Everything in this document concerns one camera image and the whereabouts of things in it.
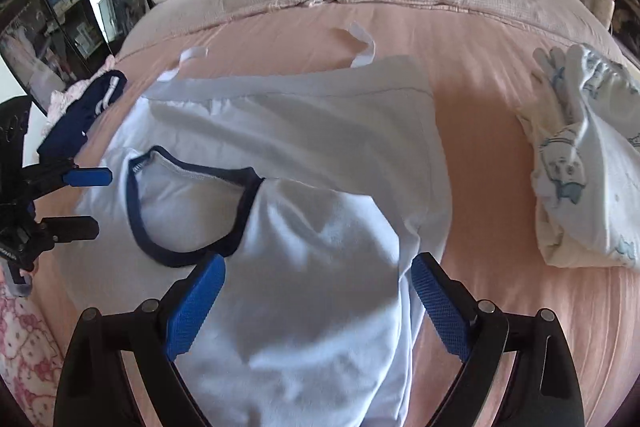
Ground pink bed sheet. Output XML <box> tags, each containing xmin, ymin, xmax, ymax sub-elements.
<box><xmin>30</xmin><ymin>2</ymin><xmax>640</xmax><ymax>427</ymax></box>

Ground navy shorts white stripes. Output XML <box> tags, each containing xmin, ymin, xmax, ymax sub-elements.
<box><xmin>37</xmin><ymin>69</ymin><xmax>128</xmax><ymax>162</ymax></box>

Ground light blue shirt navy collar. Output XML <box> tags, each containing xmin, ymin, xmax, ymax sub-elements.
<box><xmin>52</xmin><ymin>22</ymin><xmax>453</xmax><ymax>427</ymax></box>

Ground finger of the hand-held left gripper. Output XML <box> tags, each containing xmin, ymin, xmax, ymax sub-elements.
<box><xmin>22</xmin><ymin>158</ymin><xmax>114</xmax><ymax>201</ymax></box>
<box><xmin>27</xmin><ymin>215</ymin><xmax>100</xmax><ymax>258</ymax></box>

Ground pink printed garment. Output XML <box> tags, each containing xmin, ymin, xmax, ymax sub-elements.
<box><xmin>47</xmin><ymin>54</ymin><xmax>117</xmax><ymax>130</ymax></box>

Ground hanging pale dresses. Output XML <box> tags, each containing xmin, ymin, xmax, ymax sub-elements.
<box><xmin>0</xmin><ymin>24</ymin><xmax>51</xmax><ymax>98</ymax></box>

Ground folded blue cartoon-print pajamas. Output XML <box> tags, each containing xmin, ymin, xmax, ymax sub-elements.
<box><xmin>517</xmin><ymin>43</ymin><xmax>640</xmax><ymax>269</ymax></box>

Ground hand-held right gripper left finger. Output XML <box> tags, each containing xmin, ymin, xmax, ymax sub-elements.
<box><xmin>52</xmin><ymin>253</ymin><xmax>227</xmax><ymax>427</ymax></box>

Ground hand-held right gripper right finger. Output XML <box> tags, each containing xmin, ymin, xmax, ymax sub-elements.
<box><xmin>410</xmin><ymin>252</ymin><xmax>586</xmax><ymax>427</ymax></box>

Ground person's left leg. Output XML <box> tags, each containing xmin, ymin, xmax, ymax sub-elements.
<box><xmin>0</xmin><ymin>292</ymin><xmax>68</xmax><ymax>427</ymax></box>

